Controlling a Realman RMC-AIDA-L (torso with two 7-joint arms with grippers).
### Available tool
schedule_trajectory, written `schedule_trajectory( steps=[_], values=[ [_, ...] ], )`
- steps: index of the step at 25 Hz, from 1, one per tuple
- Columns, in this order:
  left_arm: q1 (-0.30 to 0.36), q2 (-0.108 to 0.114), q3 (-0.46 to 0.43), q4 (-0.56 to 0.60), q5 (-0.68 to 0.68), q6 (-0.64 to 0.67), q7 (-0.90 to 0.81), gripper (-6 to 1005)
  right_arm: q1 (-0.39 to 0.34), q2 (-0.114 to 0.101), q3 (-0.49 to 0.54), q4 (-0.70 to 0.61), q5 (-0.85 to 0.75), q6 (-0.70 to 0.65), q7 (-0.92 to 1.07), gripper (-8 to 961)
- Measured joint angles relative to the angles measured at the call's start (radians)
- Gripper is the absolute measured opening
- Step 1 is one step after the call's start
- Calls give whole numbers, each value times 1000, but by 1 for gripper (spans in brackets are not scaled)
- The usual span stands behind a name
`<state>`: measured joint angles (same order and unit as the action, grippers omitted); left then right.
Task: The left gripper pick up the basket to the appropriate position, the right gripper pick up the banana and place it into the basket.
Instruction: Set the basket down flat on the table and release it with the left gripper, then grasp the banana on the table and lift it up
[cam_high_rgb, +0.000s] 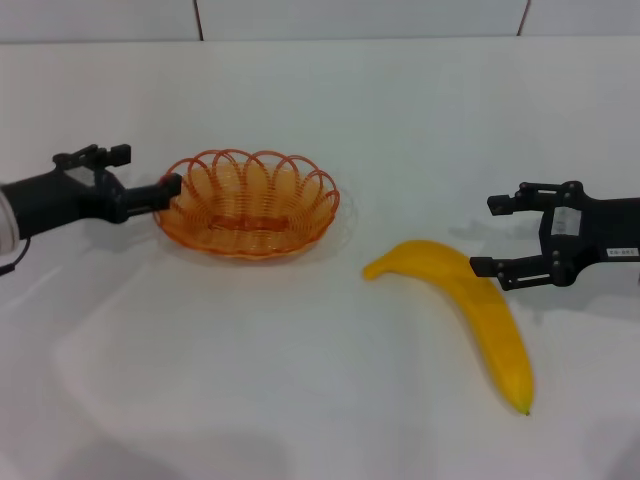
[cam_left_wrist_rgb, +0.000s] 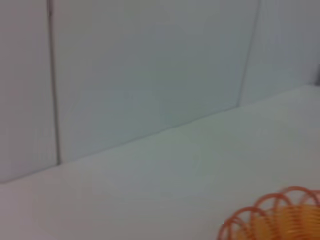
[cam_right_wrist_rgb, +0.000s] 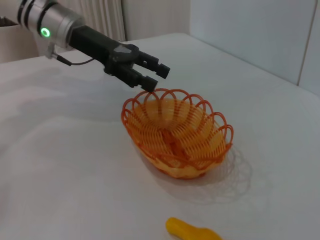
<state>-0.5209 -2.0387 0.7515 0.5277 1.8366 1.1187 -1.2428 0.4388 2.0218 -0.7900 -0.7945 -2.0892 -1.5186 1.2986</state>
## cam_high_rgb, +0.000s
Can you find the yellow banana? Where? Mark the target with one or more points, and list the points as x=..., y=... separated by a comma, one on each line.
x=500, y=340

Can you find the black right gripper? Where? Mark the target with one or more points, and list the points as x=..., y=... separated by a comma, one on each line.
x=605, y=230

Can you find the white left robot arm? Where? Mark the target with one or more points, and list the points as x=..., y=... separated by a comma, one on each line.
x=6, y=225

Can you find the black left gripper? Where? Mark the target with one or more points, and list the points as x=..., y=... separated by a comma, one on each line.
x=65, y=200

